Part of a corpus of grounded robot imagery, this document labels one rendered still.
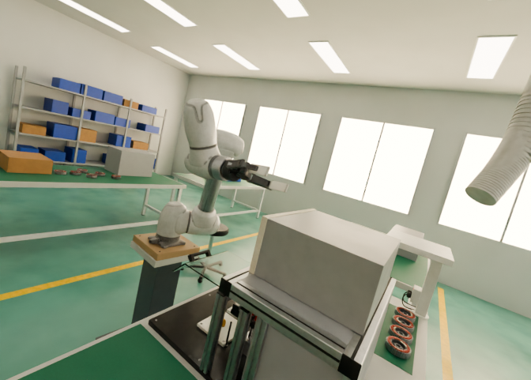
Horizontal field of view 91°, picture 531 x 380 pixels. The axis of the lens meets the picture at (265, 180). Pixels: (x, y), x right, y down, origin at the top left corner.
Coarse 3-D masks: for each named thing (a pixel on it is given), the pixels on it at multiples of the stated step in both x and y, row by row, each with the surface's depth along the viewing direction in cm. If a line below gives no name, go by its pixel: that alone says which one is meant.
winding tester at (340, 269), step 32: (288, 224) 85; (320, 224) 96; (352, 224) 110; (256, 256) 88; (288, 256) 82; (320, 256) 76; (352, 256) 71; (384, 256) 76; (288, 288) 82; (320, 288) 76; (352, 288) 71; (384, 288) 96; (352, 320) 71
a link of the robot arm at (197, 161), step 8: (192, 152) 94; (200, 152) 93; (208, 152) 94; (216, 152) 96; (184, 160) 102; (192, 160) 96; (200, 160) 94; (208, 160) 94; (192, 168) 98; (200, 168) 95; (208, 168) 93; (200, 176) 99; (208, 176) 96
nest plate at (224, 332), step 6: (210, 318) 112; (228, 318) 114; (234, 318) 115; (198, 324) 107; (204, 324) 108; (228, 324) 111; (234, 324) 112; (204, 330) 105; (222, 330) 106; (234, 330) 108; (222, 336) 103; (222, 342) 100; (228, 342) 102
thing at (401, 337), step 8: (400, 312) 156; (408, 312) 159; (392, 320) 148; (400, 320) 150; (408, 320) 149; (392, 328) 137; (400, 328) 139; (408, 328) 141; (392, 336) 130; (400, 336) 132; (408, 336) 133; (392, 344) 123; (400, 344) 127; (408, 344) 131; (392, 352) 121; (400, 352) 120; (408, 352) 120
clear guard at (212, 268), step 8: (208, 256) 106; (216, 256) 107; (224, 256) 109; (232, 256) 111; (184, 264) 96; (192, 264) 96; (200, 264) 98; (208, 264) 99; (216, 264) 101; (224, 264) 102; (232, 264) 104; (240, 264) 106; (248, 264) 107; (200, 272) 92; (208, 272) 93; (216, 272) 95; (224, 272) 96; (232, 272) 98; (216, 280) 89
